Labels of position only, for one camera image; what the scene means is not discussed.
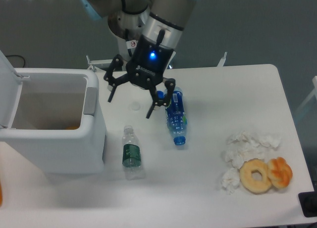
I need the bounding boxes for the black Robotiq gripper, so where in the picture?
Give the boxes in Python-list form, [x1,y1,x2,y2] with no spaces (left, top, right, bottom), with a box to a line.
[104,30,176,119]

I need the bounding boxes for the white push-button trash can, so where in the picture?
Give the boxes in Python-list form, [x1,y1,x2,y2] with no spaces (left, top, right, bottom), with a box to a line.
[0,55,106,174]

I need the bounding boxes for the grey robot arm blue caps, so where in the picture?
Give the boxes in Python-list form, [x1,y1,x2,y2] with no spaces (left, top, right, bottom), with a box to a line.
[82,0,198,118]

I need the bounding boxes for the blue bottle cap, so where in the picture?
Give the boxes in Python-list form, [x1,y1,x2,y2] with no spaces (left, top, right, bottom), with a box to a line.
[157,91,164,100]

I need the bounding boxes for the white bottle cap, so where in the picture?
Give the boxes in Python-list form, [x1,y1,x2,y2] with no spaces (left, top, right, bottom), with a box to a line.
[131,101,141,111]

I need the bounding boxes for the blue plastic bottle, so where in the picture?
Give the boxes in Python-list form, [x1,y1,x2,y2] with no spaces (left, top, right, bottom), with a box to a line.
[165,87,188,146]

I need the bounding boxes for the clear bottle green label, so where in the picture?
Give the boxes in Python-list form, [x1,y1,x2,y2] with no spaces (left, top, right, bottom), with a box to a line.
[122,126,145,180]

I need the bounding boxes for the large crumpled white tissue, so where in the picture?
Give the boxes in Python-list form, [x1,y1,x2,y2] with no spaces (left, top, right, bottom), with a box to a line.
[223,131,282,169]

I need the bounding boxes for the small crumpled white tissue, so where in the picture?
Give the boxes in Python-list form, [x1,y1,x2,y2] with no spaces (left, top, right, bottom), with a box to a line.
[221,168,240,194]

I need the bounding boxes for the orange glazed twisted bun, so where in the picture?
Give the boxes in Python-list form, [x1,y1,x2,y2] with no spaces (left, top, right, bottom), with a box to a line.
[267,157,293,189]

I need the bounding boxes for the white furniture at right edge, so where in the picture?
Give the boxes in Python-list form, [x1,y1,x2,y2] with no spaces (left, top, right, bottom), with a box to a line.
[293,76,317,123]

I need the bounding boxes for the orange object at left edge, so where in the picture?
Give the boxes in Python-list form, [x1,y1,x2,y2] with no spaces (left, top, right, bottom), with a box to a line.
[0,183,3,206]

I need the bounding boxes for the black device at table corner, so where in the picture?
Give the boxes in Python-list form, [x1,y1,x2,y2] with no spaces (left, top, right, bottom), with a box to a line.
[298,191,317,218]

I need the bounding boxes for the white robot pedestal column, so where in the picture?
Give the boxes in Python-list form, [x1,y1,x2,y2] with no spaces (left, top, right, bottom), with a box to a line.
[107,6,150,65]

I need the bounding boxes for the black cable on floor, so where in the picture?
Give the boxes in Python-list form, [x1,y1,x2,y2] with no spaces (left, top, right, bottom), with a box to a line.
[4,54,26,67]

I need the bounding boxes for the plain ring donut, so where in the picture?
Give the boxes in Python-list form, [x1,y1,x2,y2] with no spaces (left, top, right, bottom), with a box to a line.
[239,159,272,194]

